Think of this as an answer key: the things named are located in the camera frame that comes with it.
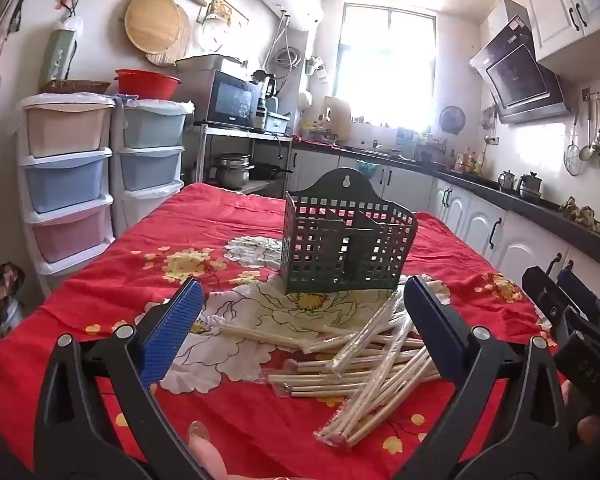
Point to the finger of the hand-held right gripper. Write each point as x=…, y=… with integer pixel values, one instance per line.
x=545, y=295
x=582, y=300

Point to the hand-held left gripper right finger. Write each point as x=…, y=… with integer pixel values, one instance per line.
x=435, y=325

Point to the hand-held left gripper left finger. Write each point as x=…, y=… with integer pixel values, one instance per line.
x=172, y=330

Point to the pile of chopstick packets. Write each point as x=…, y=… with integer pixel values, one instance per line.
x=360, y=375

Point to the green plastic utensil holder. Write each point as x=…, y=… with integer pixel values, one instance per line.
x=330, y=260

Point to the row of hanging kitchen utensils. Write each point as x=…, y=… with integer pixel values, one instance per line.
x=597, y=135

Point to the person's right hand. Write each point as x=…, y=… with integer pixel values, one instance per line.
x=591, y=429

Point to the person's left hand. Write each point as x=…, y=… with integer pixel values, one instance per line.
x=207, y=452

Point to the red floral tablecloth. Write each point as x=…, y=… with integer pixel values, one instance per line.
x=105, y=285

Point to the pile of ginger roots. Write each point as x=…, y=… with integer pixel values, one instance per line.
x=582, y=215

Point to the black kitchen countertop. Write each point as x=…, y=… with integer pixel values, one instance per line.
x=530, y=205

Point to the white lower cabinets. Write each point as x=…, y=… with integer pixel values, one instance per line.
x=480, y=220

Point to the steel kettle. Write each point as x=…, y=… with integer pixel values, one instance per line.
x=530, y=187

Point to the small steel teapot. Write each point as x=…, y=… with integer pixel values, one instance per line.
x=507, y=181

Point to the group of condiment bottles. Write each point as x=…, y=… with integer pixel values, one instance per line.
x=470, y=162

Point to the blue plastic drawer tower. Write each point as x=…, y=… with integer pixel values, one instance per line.
x=150, y=165

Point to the stacked steel pots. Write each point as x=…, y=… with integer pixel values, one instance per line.
x=232, y=172

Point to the teal hanging basket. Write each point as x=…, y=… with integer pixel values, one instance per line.
x=367, y=167

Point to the patterned bag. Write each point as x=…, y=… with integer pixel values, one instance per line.
x=0, y=295

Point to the pastel plastic drawer tower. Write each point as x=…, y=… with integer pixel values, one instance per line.
x=65, y=180

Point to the black wok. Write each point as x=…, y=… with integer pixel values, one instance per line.
x=267, y=171

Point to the small dark fan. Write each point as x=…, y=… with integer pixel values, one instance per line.
x=452, y=120

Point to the metal shelf rack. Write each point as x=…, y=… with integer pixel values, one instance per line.
x=205, y=132

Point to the black range hood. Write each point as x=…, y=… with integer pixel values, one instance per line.
x=520, y=80

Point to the beige cutting board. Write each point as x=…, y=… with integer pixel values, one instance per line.
x=337, y=117

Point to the dark glass jar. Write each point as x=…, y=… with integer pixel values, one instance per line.
x=260, y=115

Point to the blue storage box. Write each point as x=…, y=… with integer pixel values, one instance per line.
x=277, y=122

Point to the black microwave oven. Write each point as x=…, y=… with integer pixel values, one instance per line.
x=230, y=100

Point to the red plastic basin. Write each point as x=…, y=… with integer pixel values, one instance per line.
x=147, y=85

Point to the black electric jug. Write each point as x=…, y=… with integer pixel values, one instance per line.
x=266, y=85

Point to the brown wicker basket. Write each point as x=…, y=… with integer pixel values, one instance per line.
x=75, y=86

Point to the kitchen window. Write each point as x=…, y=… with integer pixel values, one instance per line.
x=385, y=65

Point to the flat woven bamboo tray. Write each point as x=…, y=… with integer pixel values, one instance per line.
x=182, y=47

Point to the green hanging bag holder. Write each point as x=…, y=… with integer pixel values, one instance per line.
x=60, y=55

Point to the white hanging plate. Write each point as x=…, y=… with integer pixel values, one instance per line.
x=215, y=35

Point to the round bamboo sieve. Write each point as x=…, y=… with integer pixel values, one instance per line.
x=152, y=22

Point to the white wall-mounted device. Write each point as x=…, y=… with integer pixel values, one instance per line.
x=305, y=100

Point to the framed wall picture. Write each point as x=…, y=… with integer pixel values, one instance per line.
x=227, y=7

